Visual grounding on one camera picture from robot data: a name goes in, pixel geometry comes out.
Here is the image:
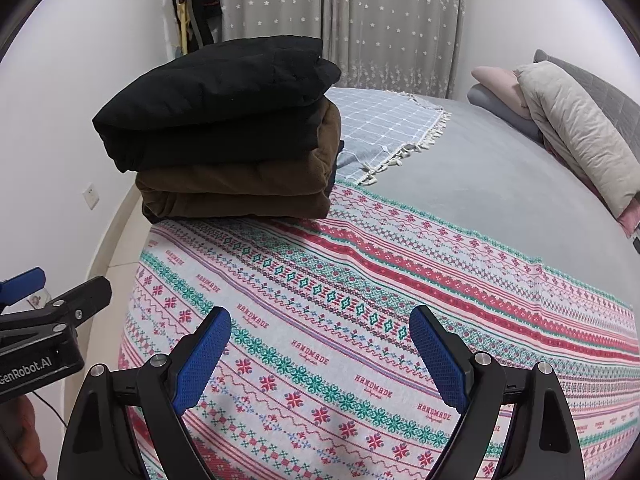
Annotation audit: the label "beige quilted pillow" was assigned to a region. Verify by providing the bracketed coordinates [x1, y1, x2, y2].
[515, 61, 640, 218]

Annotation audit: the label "hanging dark clothes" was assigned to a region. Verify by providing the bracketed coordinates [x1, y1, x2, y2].
[169, 0, 223, 56]

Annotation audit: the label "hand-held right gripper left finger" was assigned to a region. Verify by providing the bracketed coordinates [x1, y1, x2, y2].
[56, 306, 232, 480]

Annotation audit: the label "grey quilted headboard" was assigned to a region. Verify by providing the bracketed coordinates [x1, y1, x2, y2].
[532, 49, 640, 126]

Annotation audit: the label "black cable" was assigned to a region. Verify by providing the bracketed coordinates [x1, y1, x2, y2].
[34, 394, 68, 428]

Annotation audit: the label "pink cloth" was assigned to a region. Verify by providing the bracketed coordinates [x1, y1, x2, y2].
[617, 205, 640, 238]

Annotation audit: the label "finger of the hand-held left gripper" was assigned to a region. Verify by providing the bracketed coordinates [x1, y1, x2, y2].
[0, 267, 47, 311]
[0, 276, 113, 348]

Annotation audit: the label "patterned red green blanket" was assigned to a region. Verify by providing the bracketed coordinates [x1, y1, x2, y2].
[116, 177, 640, 480]

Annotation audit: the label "black jacket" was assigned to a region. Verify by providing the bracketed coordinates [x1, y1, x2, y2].
[92, 35, 342, 173]

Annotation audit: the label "pink pillow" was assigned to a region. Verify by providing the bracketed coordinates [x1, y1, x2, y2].
[471, 66, 528, 108]

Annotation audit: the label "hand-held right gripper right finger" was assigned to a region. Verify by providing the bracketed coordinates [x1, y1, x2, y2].
[409, 305, 586, 480]

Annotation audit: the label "brown folded garment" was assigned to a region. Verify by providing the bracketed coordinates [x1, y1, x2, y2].
[135, 100, 343, 225]

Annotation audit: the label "grey-blue pillow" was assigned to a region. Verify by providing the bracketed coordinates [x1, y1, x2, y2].
[467, 84, 543, 143]

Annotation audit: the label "person's left hand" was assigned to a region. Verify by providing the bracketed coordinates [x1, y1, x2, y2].
[0, 399, 48, 473]

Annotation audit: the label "grey checked tasselled blanket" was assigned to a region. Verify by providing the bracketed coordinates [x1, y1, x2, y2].
[325, 87, 451, 187]

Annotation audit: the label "grey star-print curtain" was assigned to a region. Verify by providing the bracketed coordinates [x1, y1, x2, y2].
[207, 0, 468, 98]

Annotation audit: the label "grey bed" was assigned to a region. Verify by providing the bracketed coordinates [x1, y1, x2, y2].
[325, 87, 640, 311]

